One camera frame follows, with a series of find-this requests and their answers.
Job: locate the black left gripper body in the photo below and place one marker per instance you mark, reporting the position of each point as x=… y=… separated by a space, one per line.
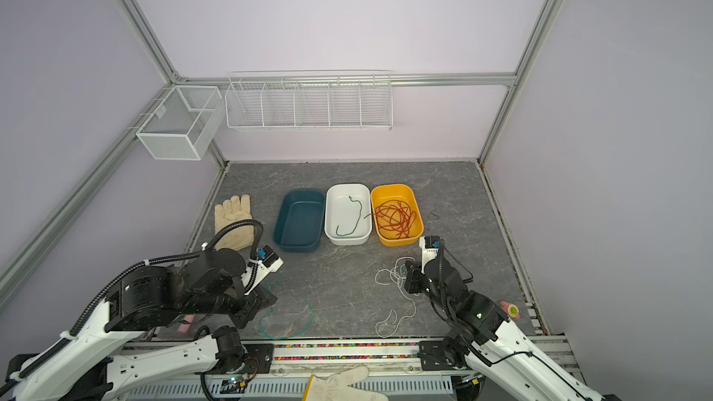
x=250 y=304

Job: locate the colourful bead strip rail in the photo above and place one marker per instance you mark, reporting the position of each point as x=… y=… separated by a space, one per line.
x=355 y=350

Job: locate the small pink toy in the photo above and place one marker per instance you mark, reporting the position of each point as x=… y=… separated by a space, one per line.
x=511 y=310

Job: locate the purple pink spatula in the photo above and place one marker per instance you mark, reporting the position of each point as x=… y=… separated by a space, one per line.
x=185 y=325

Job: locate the teal plastic bin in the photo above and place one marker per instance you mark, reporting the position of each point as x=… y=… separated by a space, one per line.
x=300 y=221

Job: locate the white wire mesh box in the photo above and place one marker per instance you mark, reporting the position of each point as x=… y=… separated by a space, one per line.
x=184 y=123

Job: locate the white wire wall shelf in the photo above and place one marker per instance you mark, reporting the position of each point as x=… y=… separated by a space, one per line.
x=297 y=100

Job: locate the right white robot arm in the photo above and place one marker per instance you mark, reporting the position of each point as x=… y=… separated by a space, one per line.
x=483 y=338

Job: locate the white work glove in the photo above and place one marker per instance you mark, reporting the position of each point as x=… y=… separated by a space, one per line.
x=340 y=387

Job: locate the white plastic bin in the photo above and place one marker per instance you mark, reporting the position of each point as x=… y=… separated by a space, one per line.
x=348 y=219

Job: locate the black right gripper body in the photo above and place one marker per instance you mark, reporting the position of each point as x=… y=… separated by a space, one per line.
x=419 y=281

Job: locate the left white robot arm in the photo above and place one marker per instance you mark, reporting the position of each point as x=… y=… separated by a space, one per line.
x=86 y=362

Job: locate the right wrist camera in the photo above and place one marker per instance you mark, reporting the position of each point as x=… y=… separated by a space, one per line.
x=432 y=248

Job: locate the yellow plastic bin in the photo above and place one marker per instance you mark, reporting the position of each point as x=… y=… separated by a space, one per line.
x=396 y=215

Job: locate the cream fabric glove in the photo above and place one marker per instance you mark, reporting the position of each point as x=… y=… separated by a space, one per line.
x=237 y=208

